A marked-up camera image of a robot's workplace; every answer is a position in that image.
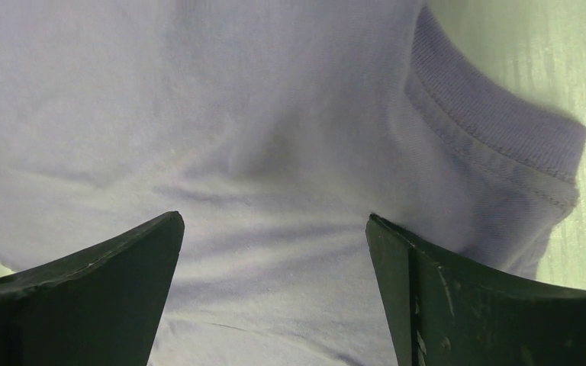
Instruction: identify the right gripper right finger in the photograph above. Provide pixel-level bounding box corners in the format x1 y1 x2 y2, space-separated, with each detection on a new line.
365 215 586 366

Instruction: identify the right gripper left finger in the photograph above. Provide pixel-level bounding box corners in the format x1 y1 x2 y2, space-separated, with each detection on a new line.
0 211 184 366

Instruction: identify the purple t shirt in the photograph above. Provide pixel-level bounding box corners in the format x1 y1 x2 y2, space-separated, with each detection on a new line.
0 1 586 365

